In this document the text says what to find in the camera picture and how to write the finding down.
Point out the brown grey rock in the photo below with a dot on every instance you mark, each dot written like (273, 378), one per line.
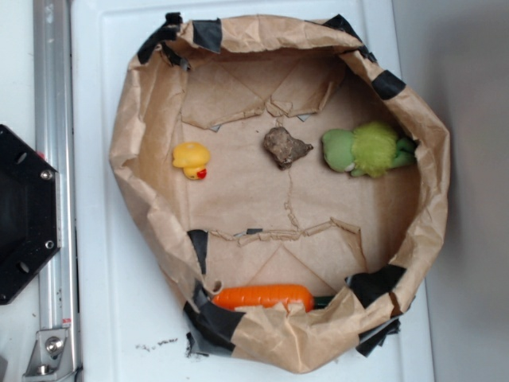
(284, 148)

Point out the brown paper bag tray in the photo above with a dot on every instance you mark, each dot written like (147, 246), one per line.
(368, 242)

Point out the yellow rubber duck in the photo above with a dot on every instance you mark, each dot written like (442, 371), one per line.
(192, 158)

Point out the orange plastic carrot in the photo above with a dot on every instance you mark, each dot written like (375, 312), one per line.
(268, 296)

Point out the green plush frog toy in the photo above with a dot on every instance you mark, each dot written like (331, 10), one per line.
(370, 149)

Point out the white plastic tray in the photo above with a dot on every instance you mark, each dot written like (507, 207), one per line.
(132, 326)

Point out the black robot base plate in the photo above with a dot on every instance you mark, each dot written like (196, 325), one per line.
(29, 218)

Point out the aluminium extrusion rail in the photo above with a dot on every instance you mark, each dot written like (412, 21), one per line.
(58, 280)

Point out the metal corner bracket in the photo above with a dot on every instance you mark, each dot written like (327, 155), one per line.
(51, 358)

